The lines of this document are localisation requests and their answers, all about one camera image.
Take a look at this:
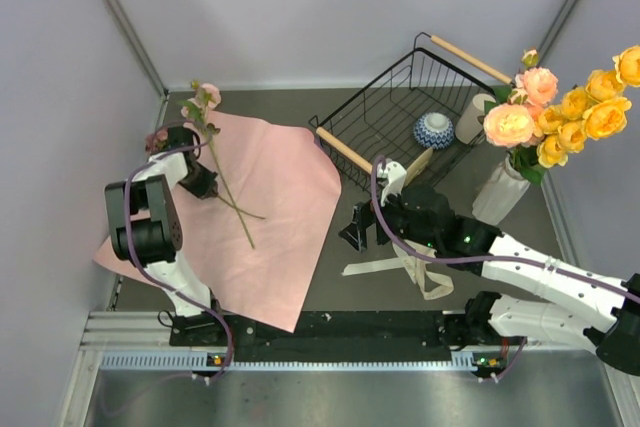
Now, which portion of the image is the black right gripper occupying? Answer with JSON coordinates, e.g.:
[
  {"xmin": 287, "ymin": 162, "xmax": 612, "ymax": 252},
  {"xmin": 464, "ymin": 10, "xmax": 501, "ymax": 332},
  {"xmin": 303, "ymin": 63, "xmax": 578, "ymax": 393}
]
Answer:
[{"xmin": 338, "ymin": 180, "xmax": 439, "ymax": 253}]

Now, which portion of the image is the purple pink wrapping paper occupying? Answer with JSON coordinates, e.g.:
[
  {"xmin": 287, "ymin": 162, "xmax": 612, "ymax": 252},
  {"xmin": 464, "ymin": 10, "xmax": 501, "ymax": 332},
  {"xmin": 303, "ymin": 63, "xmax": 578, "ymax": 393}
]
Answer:
[{"xmin": 90, "ymin": 111, "xmax": 344, "ymax": 333}]

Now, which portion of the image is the cream ribbon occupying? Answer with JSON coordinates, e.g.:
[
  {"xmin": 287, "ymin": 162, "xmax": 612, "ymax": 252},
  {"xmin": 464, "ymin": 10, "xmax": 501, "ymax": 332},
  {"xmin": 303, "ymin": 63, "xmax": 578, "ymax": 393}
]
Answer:
[{"xmin": 341, "ymin": 244, "xmax": 454, "ymax": 301}]

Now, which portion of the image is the double pink rose stem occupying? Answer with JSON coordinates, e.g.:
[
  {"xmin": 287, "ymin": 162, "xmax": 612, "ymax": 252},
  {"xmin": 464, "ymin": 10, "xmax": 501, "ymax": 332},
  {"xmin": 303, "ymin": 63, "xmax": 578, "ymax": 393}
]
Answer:
[{"xmin": 483, "ymin": 103, "xmax": 546, "ymax": 185}]

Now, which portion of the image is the single pink rose stem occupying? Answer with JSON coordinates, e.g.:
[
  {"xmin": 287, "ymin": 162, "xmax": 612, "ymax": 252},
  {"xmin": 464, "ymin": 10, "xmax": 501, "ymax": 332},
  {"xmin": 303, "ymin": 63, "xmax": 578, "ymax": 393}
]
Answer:
[{"xmin": 494, "ymin": 49, "xmax": 558, "ymax": 108}]

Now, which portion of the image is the yellow flower stem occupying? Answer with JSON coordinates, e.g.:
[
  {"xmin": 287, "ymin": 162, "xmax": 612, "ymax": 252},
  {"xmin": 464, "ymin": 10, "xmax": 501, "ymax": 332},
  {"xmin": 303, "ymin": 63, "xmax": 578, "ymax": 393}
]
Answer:
[{"xmin": 537, "ymin": 45, "xmax": 639, "ymax": 177}]

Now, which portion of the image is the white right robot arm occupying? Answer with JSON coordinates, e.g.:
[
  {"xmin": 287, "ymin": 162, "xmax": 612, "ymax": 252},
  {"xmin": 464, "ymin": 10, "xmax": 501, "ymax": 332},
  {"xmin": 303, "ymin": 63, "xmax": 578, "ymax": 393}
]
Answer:
[{"xmin": 339, "ymin": 185, "xmax": 639, "ymax": 376}]

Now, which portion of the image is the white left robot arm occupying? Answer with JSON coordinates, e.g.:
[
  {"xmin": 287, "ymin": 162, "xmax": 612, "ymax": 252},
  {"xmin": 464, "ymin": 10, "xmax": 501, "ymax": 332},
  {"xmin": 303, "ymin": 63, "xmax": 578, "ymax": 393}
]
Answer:
[{"xmin": 104, "ymin": 126, "xmax": 227, "ymax": 344}]

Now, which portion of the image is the white ribbed vase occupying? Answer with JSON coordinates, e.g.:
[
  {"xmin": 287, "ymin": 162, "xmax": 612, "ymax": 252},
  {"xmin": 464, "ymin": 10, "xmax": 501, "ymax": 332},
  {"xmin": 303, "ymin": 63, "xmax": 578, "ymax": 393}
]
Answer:
[{"xmin": 472, "ymin": 157, "xmax": 530, "ymax": 225}]

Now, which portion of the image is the wooden spatula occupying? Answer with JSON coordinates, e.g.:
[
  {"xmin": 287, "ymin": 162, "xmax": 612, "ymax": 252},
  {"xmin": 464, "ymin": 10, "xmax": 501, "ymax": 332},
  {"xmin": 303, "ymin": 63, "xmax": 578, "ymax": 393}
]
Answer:
[{"xmin": 404, "ymin": 147, "xmax": 433, "ymax": 185}]

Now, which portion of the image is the small pink flower stem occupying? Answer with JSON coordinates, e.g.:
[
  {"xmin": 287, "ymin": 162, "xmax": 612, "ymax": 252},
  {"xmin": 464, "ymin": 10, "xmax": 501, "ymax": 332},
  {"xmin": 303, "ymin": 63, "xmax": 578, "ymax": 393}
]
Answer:
[{"xmin": 179, "ymin": 79, "xmax": 265, "ymax": 249}]

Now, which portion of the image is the blue white patterned bowl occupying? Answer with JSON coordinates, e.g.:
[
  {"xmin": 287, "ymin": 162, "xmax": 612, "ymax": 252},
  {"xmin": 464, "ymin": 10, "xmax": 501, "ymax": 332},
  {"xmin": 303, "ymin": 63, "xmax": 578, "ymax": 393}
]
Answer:
[{"xmin": 413, "ymin": 112, "xmax": 454, "ymax": 150}]

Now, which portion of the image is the beige cylindrical cup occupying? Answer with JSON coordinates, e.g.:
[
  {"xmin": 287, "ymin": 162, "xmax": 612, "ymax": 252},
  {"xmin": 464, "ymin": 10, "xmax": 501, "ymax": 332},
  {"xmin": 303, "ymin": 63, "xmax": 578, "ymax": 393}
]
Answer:
[{"xmin": 455, "ymin": 93, "xmax": 495, "ymax": 145}]

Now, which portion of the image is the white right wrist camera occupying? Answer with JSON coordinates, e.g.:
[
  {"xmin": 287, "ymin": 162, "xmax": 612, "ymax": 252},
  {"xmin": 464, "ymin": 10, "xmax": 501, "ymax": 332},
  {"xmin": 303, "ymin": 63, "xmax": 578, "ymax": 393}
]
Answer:
[{"xmin": 376, "ymin": 158, "xmax": 407, "ymax": 207}]

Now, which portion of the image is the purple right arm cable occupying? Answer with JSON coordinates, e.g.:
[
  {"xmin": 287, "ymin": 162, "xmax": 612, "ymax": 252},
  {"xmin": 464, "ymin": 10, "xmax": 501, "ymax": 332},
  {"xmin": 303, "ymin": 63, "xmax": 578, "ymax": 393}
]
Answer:
[{"xmin": 370, "ymin": 155, "xmax": 640, "ymax": 382}]

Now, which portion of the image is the near wooden basket handle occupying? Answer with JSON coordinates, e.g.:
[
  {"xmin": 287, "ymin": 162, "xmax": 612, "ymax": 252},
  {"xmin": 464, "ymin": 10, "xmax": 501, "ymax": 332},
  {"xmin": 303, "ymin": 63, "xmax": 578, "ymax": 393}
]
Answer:
[{"xmin": 315, "ymin": 127, "xmax": 372, "ymax": 174}]

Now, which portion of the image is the wooden basket handle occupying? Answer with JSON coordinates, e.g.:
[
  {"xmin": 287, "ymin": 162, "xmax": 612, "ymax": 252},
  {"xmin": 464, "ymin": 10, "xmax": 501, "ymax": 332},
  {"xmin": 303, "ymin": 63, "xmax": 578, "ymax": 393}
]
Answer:
[
  {"xmin": 315, "ymin": 127, "xmax": 372, "ymax": 174},
  {"xmin": 428, "ymin": 34, "xmax": 512, "ymax": 84}
]

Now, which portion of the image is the black wire basket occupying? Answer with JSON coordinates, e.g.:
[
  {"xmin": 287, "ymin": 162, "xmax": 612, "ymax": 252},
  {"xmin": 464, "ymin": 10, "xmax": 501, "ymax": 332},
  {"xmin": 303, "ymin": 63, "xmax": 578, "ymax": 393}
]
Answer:
[{"xmin": 310, "ymin": 32, "xmax": 505, "ymax": 190}]

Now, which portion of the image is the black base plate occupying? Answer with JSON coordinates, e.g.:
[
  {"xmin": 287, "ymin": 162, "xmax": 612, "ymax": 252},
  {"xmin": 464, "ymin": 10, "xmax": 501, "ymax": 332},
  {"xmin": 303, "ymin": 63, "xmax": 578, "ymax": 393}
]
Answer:
[{"xmin": 157, "ymin": 311, "xmax": 521, "ymax": 364}]

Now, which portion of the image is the aluminium front rail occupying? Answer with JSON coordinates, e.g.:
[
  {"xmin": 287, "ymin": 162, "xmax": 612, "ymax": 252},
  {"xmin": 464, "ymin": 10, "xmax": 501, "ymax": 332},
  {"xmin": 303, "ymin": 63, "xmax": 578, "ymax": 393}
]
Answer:
[{"xmin": 81, "ymin": 298, "xmax": 639, "ymax": 381}]

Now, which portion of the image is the far wooden basket handle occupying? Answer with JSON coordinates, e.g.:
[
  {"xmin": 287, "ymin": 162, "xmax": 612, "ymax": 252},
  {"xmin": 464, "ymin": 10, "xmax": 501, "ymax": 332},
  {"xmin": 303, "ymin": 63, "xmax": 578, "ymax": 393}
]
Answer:
[{"xmin": 428, "ymin": 34, "xmax": 512, "ymax": 84}]

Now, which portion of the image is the aluminium corner post left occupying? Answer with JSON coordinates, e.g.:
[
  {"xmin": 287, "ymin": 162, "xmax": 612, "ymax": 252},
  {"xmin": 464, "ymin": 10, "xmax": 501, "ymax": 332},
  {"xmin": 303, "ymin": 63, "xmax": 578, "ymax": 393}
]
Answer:
[{"xmin": 103, "ymin": 0, "xmax": 168, "ymax": 98}]

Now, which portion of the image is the aluminium corner post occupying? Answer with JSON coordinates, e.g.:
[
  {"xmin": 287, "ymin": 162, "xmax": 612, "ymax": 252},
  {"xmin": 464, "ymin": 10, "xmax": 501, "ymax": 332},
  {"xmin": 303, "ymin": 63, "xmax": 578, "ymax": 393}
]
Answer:
[
  {"xmin": 103, "ymin": 0, "xmax": 168, "ymax": 98},
  {"xmin": 537, "ymin": 0, "xmax": 612, "ymax": 63}
]

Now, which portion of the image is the aluminium corner post right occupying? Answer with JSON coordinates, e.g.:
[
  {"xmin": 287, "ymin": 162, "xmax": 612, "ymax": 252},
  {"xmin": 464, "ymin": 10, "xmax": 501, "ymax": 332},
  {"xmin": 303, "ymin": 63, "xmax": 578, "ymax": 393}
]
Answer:
[{"xmin": 537, "ymin": 0, "xmax": 612, "ymax": 63}]

